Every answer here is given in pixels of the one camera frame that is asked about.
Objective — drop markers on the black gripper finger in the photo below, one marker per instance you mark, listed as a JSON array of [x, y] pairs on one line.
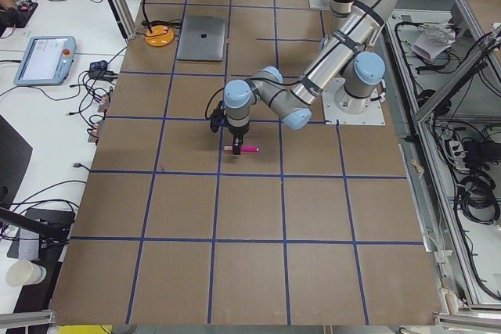
[[235, 145], [239, 145]]

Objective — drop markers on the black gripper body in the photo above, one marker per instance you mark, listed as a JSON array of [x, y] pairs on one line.
[[238, 131]]

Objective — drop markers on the pink marker pen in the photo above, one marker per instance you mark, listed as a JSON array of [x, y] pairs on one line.
[[242, 149]]

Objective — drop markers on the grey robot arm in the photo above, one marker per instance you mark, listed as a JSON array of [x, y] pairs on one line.
[[354, 22]]

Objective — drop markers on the silver laptop notebook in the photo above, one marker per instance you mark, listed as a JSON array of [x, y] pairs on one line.
[[202, 39]]

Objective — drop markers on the blue teach pendant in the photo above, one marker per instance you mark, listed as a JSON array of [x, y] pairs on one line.
[[46, 61]]

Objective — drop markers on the white paper cup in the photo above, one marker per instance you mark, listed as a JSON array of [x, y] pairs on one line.
[[25, 273]]

